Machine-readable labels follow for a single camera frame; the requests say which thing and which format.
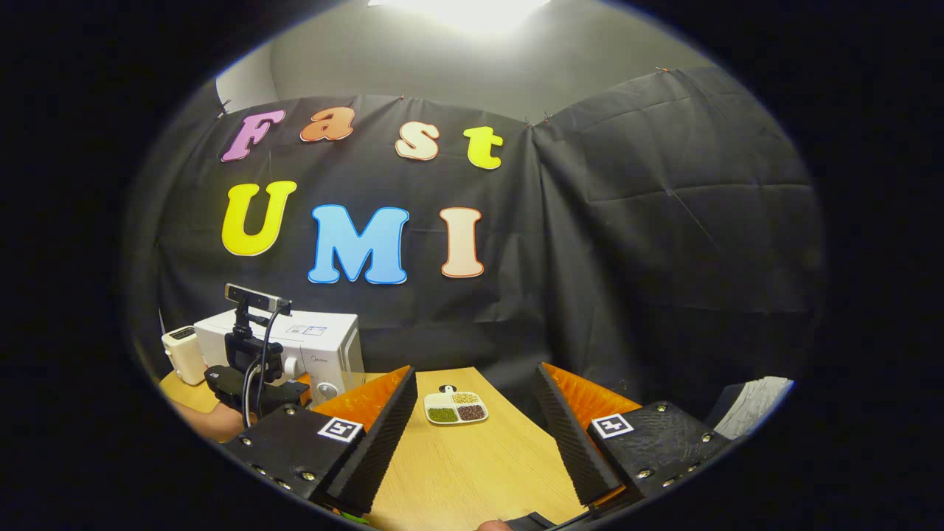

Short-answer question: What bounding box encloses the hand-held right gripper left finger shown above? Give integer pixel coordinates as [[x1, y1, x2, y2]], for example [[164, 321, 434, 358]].
[[221, 365, 419, 516]]

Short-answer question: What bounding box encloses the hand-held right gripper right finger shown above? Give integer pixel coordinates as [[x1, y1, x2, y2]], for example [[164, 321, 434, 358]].
[[535, 361, 735, 508]]

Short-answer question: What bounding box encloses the white microwave oven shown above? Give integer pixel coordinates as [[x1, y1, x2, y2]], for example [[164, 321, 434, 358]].
[[193, 310, 366, 406]]

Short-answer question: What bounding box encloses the white toaster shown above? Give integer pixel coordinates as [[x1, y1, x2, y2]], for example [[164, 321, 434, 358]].
[[161, 326, 207, 386]]

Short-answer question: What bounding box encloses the white divided bean dish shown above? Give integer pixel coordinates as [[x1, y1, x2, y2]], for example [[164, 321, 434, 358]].
[[423, 385, 489, 426]]

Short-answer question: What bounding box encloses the large ceiling light panel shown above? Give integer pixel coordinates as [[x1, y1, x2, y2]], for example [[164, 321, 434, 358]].
[[369, 0, 554, 34]]

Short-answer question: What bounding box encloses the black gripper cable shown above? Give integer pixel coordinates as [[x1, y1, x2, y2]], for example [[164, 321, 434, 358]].
[[242, 304, 287, 428]]

